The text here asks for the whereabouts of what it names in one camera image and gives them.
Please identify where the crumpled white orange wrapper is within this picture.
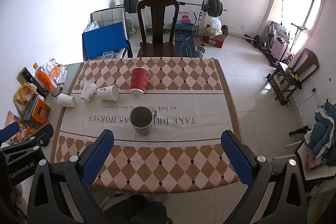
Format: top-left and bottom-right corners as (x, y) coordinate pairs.
(43, 60), (68, 84)

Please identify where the blue board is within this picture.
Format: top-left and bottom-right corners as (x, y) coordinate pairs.
(82, 21), (130, 61)

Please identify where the red cardboard box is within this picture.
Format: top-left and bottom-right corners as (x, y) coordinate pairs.
(202, 25), (228, 48)

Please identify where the colourful snack packet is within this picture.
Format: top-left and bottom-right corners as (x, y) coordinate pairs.
(5, 111), (37, 145)

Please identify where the barbell with black plates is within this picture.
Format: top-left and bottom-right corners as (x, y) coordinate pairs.
(117, 0), (228, 18)

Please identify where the yellow plastic bag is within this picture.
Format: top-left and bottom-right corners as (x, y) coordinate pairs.
(14, 82), (37, 109)

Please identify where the grey ribbed mug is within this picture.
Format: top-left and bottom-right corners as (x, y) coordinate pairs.
(129, 106), (157, 136)

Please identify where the white bag with red print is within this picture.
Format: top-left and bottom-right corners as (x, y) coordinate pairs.
(176, 9), (196, 25)

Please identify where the orange box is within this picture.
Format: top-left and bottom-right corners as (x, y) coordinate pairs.
(25, 97), (51, 125)

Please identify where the dark wooden dining chair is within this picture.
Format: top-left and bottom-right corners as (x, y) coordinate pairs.
(136, 0), (180, 58)

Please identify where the long black box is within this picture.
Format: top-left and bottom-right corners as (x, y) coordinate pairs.
(21, 67), (48, 97)

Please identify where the white weight bench rack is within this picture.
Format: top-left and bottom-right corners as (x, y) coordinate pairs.
(140, 0), (214, 46)

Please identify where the grey padded chair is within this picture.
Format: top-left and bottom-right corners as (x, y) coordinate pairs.
(91, 7), (129, 41)

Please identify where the thin barbell with plates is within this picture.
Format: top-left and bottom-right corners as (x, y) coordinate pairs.
(228, 33), (266, 49)

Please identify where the red ribbed paper cup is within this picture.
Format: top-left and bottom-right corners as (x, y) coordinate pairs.
(130, 68), (150, 96)

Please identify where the pile of blue clothes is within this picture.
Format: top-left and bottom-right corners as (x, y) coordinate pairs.
(304, 101), (336, 169)

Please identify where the pink suitcase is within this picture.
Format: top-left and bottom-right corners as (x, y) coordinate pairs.
(272, 38), (289, 62)

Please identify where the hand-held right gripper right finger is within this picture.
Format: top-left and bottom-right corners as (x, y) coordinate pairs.
(221, 130), (308, 224)

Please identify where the crumpled clear plastic bag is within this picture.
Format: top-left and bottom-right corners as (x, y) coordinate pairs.
(84, 21), (100, 33)

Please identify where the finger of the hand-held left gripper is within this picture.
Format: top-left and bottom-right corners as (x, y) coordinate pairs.
(0, 122), (21, 145)
(14, 122), (54, 153)

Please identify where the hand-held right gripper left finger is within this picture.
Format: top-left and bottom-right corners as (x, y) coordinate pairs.
(27, 129), (116, 224)

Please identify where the white plastic bag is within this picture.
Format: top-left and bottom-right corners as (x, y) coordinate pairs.
(209, 17), (223, 36)

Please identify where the chair under clothes pile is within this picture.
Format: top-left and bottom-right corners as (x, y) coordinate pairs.
(294, 140), (336, 188)

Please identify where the orange drink bottle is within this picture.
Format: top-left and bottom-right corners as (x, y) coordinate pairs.
(33, 63), (57, 92)

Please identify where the checkered printed tablecloth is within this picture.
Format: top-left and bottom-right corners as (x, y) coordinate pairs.
(51, 57), (242, 193)

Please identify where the white paper cup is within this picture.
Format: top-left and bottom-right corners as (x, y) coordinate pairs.
(97, 85), (119, 102)
(57, 93), (76, 108)
(80, 80), (98, 102)

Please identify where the white tube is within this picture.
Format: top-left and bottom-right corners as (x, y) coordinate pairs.
(273, 144), (300, 160)

